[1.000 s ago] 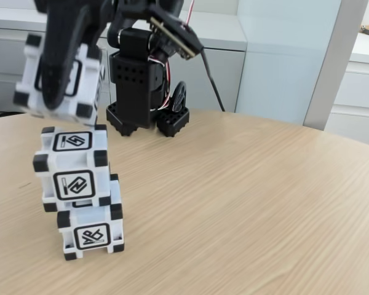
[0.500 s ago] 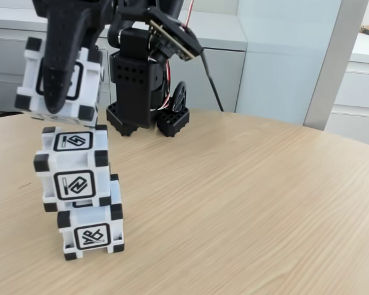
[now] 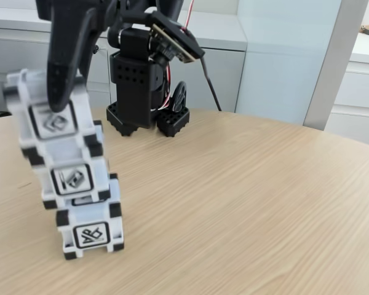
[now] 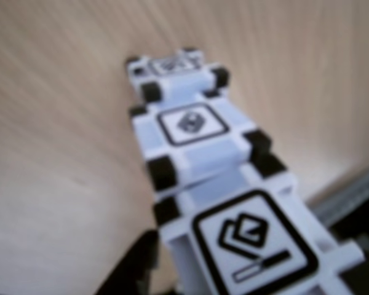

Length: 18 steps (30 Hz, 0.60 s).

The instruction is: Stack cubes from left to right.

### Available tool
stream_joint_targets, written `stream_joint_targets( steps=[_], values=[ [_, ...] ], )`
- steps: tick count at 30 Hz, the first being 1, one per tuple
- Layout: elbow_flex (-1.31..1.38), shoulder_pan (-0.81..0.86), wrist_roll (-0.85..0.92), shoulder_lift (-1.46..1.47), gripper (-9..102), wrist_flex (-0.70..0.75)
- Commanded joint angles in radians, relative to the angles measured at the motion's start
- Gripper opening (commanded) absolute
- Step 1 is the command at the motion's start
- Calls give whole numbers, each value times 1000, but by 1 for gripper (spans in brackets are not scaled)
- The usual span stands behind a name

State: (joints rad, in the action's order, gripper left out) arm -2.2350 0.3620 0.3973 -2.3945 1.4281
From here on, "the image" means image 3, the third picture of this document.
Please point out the white cube stacked-layers symbol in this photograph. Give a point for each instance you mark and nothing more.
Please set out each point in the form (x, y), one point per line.
(58, 129)

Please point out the white cube zigzag-diamond symbol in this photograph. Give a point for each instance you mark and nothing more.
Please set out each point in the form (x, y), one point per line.
(72, 181)

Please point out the black cabinet key lock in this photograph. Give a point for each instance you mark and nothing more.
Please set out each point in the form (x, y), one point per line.
(96, 48)

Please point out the grey low cabinet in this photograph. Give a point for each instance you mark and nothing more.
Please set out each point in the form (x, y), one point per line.
(18, 61)

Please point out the black round spoked wheel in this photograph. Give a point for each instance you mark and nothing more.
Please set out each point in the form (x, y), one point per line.
(182, 84)

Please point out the white cube crossed-lines symbol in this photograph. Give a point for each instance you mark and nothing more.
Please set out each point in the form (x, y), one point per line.
(90, 235)

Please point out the white pillar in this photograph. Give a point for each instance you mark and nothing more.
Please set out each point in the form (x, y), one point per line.
(335, 61)

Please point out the white drawer cabinet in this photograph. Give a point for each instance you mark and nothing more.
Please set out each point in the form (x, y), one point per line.
(363, 86)

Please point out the bare circuit board camera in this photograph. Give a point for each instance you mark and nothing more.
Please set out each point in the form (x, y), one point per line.
(178, 40)

